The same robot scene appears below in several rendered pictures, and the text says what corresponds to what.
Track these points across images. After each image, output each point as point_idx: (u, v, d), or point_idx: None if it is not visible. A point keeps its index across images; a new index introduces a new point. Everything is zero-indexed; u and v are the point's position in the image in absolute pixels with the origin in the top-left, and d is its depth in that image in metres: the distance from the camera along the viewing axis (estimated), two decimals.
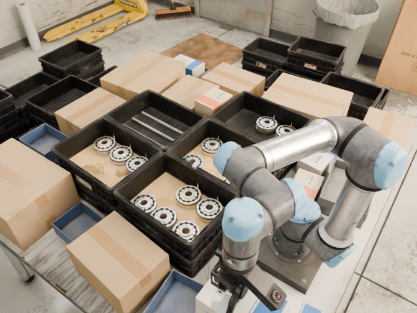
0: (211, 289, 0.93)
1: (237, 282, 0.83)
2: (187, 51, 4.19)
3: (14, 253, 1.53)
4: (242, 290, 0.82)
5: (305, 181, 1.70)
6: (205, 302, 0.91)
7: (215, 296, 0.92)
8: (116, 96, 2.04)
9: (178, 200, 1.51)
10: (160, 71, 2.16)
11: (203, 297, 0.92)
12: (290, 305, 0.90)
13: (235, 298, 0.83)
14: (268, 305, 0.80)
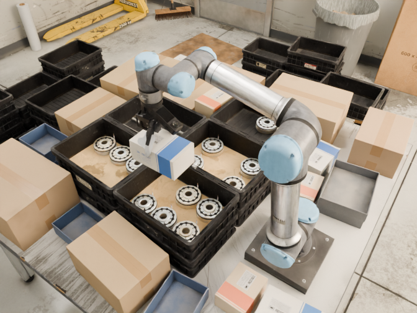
0: (141, 136, 1.37)
1: (152, 119, 1.27)
2: (187, 51, 4.19)
3: (14, 253, 1.53)
4: (154, 123, 1.26)
5: (305, 181, 1.70)
6: (135, 142, 1.34)
7: None
8: (116, 96, 2.04)
9: (178, 200, 1.51)
10: None
11: (134, 140, 1.35)
12: (192, 143, 1.34)
13: (150, 128, 1.26)
14: (169, 130, 1.23)
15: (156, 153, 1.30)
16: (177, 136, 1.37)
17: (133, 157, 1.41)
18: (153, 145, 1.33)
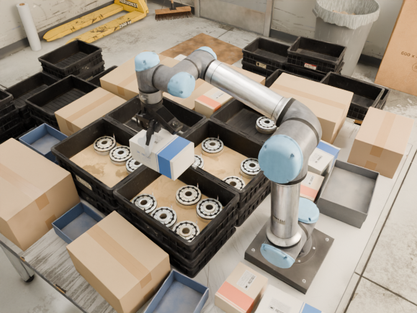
0: (141, 136, 1.37)
1: (152, 119, 1.27)
2: (187, 51, 4.19)
3: (14, 253, 1.53)
4: (154, 123, 1.26)
5: (305, 181, 1.70)
6: (135, 142, 1.34)
7: None
8: (116, 96, 2.04)
9: (178, 200, 1.51)
10: None
11: (134, 140, 1.35)
12: (192, 143, 1.34)
13: (150, 128, 1.26)
14: (169, 130, 1.23)
15: (156, 153, 1.30)
16: (177, 136, 1.37)
17: (133, 157, 1.41)
18: (153, 145, 1.33)
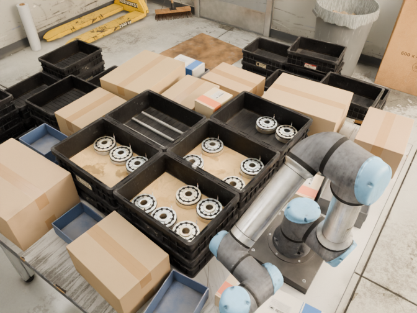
0: None
1: None
2: (187, 51, 4.19)
3: (14, 253, 1.53)
4: None
5: (305, 181, 1.70)
6: None
7: None
8: (116, 96, 2.04)
9: (178, 200, 1.51)
10: (160, 71, 2.16)
11: None
12: None
13: None
14: None
15: None
16: None
17: None
18: None
